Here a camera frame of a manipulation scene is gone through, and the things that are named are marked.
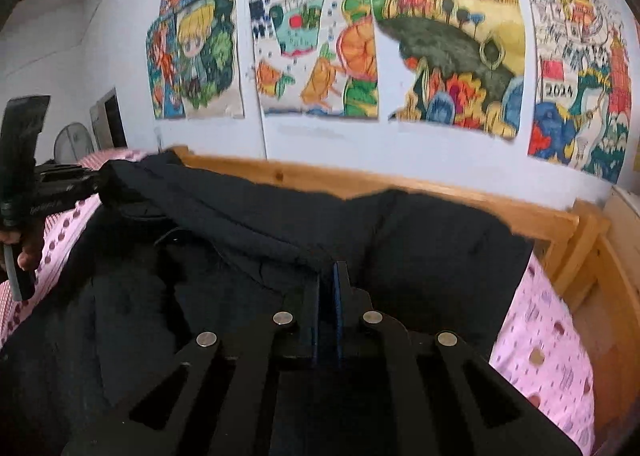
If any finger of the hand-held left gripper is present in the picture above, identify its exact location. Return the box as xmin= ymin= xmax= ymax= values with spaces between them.
xmin=37 ymin=163 xmax=108 ymax=199

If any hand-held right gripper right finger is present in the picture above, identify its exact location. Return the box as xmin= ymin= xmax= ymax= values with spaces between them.
xmin=333 ymin=261 xmax=583 ymax=456

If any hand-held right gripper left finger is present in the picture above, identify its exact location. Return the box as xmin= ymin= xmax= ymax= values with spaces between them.
xmin=60 ymin=263 xmax=334 ymax=456

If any large black garment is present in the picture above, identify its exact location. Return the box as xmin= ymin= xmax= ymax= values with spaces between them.
xmin=0 ymin=148 xmax=536 ymax=456

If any person's left hand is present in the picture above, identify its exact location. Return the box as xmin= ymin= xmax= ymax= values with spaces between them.
xmin=15 ymin=228 xmax=45 ymax=271

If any standing fan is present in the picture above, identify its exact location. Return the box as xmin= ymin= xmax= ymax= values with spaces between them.
xmin=54 ymin=122 xmax=96 ymax=165

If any grey door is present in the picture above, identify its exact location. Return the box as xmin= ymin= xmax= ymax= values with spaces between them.
xmin=90 ymin=87 xmax=128 ymax=149

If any orange-haired child drawing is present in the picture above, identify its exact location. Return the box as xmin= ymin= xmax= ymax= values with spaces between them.
xmin=145 ymin=13 xmax=183 ymax=120

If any blond character drawing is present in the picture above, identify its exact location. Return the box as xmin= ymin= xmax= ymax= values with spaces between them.
xmin=175 ymin=0 xmax=246 ymax=119

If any pink apple-print quilt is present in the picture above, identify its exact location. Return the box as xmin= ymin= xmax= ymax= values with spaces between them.
xmin=0 ymin=151 xmax=598 ymax=456

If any orange fruit drawing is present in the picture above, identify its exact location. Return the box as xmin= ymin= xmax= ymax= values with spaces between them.
xmin=249 ymin=0 xmax=380 ymax=119

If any hillside landscape drawing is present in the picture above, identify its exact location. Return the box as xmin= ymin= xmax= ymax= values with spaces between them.
xmin=367 ymin=0 xmax=527 ymax=140

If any dragon and tower drawing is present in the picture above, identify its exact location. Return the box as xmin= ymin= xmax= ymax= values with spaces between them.
xmin=520 ymin=0 xmax=632 ymax=185

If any wooden bed frame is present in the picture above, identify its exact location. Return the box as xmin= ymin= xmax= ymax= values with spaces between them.
xmin=170 ymin=146 xmax=640 ymax=447

